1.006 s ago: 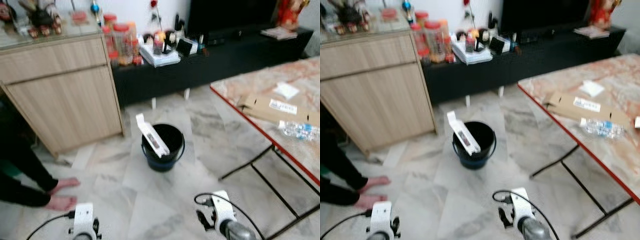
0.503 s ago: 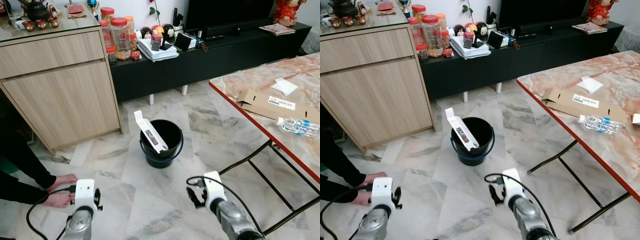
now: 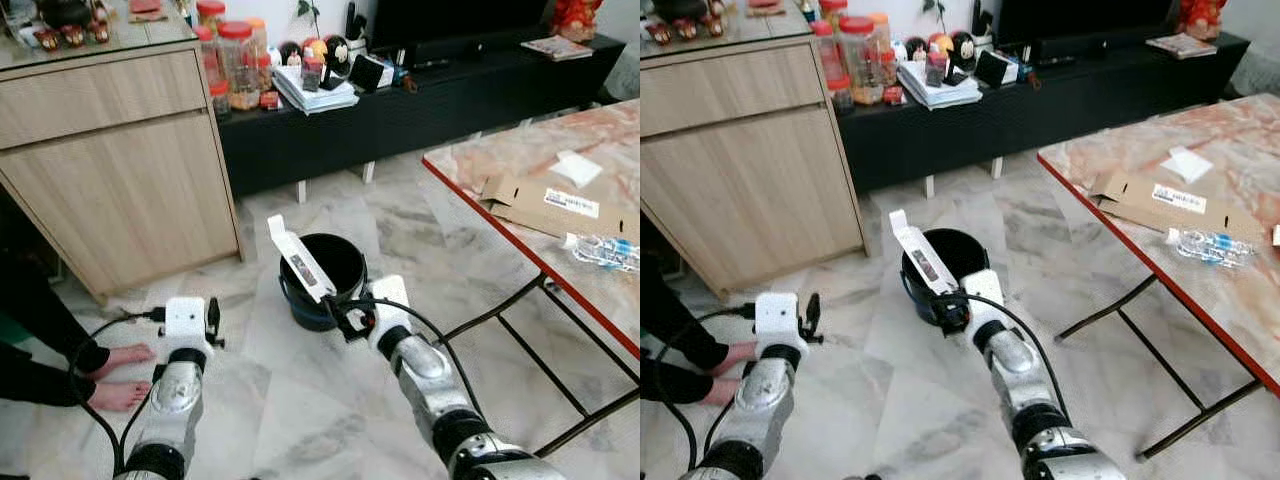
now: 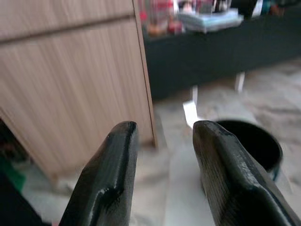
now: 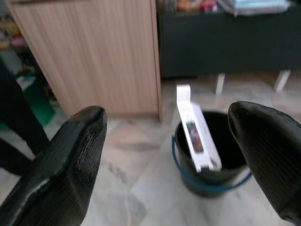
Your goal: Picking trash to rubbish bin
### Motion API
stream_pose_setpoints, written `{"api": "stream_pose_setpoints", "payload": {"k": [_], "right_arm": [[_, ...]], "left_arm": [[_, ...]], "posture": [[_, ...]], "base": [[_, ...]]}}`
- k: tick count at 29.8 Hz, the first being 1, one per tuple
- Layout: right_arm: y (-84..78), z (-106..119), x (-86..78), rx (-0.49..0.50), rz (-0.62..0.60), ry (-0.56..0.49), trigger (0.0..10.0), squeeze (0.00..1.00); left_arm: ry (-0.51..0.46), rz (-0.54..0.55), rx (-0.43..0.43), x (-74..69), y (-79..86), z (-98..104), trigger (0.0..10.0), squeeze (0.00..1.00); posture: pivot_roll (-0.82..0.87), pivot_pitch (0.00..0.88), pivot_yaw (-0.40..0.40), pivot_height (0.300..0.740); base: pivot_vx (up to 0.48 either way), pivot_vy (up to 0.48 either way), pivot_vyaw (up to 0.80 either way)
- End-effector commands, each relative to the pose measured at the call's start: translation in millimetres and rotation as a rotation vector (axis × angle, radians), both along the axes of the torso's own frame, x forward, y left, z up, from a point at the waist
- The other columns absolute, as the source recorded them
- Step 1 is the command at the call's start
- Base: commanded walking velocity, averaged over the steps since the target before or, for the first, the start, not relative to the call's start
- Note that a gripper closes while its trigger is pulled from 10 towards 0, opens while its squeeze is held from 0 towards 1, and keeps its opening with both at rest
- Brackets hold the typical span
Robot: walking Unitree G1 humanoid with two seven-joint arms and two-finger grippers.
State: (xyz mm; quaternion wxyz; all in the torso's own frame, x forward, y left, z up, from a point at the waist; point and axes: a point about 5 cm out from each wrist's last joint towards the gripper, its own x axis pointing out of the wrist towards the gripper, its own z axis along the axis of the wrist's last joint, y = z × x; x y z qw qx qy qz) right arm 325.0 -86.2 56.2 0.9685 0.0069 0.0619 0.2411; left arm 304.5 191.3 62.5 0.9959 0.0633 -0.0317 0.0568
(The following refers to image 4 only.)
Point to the blue white folded stack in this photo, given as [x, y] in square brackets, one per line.
[209, 20]

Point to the light wooden cabinet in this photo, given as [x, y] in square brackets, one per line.
[70, 82]

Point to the black round rubbish bin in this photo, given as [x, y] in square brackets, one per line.
[258, 143]

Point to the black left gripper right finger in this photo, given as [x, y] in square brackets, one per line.
[235, 183]

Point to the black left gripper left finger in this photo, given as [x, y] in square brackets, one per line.
[110, 176]

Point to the black low cabinet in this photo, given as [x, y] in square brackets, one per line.
[211, 61]

